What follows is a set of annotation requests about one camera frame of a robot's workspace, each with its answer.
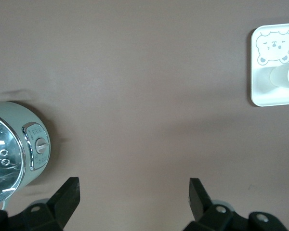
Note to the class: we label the grey pot with glass lid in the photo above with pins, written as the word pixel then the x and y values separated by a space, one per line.
pixel 31 115

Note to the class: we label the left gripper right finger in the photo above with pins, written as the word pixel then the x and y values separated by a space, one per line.
pixel 197 199

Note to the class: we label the white IKEA cup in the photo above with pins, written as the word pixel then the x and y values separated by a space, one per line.
pixel 283 75

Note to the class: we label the white bear print tray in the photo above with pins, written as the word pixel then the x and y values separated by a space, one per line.
pixel 262 93

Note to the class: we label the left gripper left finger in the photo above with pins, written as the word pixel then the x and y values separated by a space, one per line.
pixel 62 199

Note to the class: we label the brown table cover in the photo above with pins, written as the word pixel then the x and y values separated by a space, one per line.
pixel 135 84

